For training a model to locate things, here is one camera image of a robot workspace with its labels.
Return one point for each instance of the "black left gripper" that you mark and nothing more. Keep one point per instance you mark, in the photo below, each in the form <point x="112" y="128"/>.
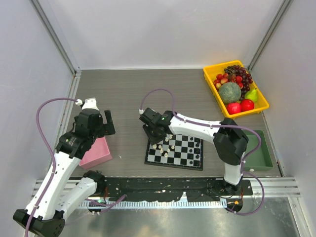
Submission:
<point x="106" y="129"/>

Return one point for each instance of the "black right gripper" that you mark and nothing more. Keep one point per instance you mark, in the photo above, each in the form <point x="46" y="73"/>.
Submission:
<point x="153" y="140"/>

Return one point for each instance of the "black and white chessboard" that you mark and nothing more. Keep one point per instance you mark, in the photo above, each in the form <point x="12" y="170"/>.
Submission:
<point x="178" y="151"/>

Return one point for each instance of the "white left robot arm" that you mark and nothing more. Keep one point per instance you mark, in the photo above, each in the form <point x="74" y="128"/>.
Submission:
<point x="48" y="211"/>

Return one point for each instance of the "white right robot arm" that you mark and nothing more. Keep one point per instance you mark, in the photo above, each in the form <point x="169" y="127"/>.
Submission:
<point x="230" y="141"/>

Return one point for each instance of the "pink open box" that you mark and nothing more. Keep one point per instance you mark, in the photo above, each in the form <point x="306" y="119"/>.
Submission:
<point x="98" y="154"/>

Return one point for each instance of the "yellow fruit tray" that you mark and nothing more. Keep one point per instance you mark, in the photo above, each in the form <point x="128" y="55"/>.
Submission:
<point x="210" y="73"/>

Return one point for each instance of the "red apple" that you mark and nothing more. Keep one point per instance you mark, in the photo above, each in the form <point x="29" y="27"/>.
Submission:
<point x="233" y="108"/>
<point x="247" y="105"/>

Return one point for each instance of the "green melon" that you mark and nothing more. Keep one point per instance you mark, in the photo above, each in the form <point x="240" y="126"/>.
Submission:
<point x="229" y="93"/>

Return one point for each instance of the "green pear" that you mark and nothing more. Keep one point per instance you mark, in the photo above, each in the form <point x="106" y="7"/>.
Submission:
<point x="252" y="95"/>

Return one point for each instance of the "purple grape bunch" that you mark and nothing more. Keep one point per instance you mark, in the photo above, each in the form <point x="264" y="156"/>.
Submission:
<point x="247" y="79"/>

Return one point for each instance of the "green empty tray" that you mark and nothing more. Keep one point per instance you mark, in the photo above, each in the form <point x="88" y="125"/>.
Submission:
<point x="260" y="160"/>

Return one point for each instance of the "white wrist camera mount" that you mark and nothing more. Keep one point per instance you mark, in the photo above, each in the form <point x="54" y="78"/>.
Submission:
<point x="89" y="103"/>

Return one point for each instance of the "aluminium frame rail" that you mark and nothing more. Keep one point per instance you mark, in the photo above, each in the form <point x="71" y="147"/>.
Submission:
<point x="53" y="28"/>

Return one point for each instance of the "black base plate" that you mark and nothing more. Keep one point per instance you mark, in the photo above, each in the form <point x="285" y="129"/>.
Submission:
<point x="172" y="189"/>

